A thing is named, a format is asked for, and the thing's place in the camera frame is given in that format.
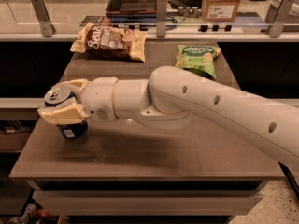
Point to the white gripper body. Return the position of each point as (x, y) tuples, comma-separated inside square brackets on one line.
[(99, 97)]

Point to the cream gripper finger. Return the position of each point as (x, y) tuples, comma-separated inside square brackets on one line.
[(65, 113), (76, 85)]

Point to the blue pepsi can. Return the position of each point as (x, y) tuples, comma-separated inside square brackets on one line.
[(55, 97)]

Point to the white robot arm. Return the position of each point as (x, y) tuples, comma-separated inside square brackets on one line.
[(167, 99)]

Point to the brown chip bag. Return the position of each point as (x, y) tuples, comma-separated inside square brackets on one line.
[(121, 43)]

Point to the green chip bag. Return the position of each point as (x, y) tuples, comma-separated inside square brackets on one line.
[(198, 59)]

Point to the dark tray bin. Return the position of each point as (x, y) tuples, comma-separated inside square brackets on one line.
[(131, 7)]

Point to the snack packages under table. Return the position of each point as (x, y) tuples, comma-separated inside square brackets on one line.
[(34, 215)]

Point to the cardboard box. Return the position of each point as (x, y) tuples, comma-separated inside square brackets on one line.
[(219, 10)]

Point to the black pole on floor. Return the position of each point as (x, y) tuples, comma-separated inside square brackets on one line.
[(291, 180)]

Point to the left metal bracket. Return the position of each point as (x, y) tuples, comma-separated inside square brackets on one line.
[(46, 26)]

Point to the metal bracket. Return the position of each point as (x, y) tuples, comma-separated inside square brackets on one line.
[(46, 26), (161, 13), (282, 14)]

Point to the middle metal bracket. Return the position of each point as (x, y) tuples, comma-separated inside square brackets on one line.
[(161, 13)]

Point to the right metal bracket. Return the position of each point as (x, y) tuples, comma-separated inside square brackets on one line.
[(282, 14)]

